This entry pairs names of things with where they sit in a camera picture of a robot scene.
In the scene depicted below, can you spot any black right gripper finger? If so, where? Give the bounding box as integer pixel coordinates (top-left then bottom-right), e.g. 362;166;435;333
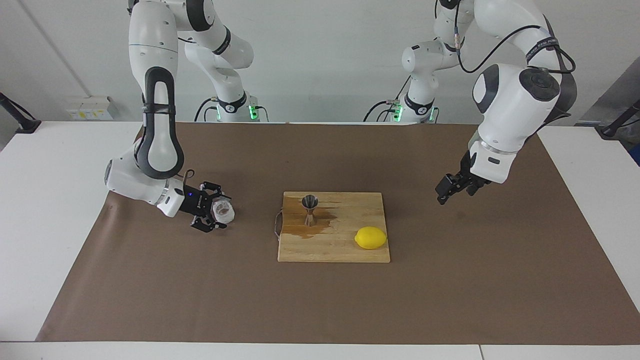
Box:
201;182;232;201
190;215;229;234

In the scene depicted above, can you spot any clear glass cup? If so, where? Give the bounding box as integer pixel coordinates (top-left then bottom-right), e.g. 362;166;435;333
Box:
210;199;236;226

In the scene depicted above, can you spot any metal jigger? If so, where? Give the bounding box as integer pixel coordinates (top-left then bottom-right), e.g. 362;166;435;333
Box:
301;194;320;227

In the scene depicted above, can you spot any brown table mat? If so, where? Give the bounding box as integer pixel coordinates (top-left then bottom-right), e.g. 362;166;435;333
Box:
36;122;640;346

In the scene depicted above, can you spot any yellow lemon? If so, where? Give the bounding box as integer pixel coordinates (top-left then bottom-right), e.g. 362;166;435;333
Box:
354;226;388;250

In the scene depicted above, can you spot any wooden cutting board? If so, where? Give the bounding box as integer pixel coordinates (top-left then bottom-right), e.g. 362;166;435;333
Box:
274;191;391;264

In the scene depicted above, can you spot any white yellow-labelled socket box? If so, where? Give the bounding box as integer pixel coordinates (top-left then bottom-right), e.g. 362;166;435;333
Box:
66;96;115;121

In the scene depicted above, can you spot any black clamp stand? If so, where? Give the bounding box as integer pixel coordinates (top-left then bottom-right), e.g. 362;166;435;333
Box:
0;92;42;134
598;99;640;140

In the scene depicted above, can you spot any black right base cable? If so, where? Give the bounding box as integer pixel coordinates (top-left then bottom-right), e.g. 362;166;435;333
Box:
194;97;221;123

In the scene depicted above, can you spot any black base cable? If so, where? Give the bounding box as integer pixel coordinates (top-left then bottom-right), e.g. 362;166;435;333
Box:
363;75;413;123
194;97;221;123

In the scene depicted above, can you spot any black left base cable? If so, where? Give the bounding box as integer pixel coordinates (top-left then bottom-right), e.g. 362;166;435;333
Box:
363;75;413;123

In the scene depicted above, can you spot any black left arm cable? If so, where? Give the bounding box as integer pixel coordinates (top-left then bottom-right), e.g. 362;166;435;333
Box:
452;0;577;76

